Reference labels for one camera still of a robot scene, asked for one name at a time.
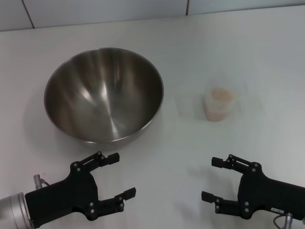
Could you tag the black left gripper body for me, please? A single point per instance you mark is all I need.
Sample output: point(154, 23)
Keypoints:
point(71, 193)

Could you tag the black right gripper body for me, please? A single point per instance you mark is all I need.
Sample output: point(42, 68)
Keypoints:
point(267, 193)

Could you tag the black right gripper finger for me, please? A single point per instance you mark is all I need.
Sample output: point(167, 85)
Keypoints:
point(228, 163)
point(224, 205)

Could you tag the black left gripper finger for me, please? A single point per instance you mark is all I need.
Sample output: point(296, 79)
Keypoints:
point(112, 204)
point(104, 160)

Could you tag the clear plastic cup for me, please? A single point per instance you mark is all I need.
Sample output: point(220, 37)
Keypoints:
point(218, 105)

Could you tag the stainless steel mixing bowl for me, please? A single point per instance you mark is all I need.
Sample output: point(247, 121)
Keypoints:
point(102, 100)

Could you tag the white rice grains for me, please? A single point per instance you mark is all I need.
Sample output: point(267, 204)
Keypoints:
point(220, 96)

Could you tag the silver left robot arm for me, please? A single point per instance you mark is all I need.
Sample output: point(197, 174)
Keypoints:
point(12, 211)

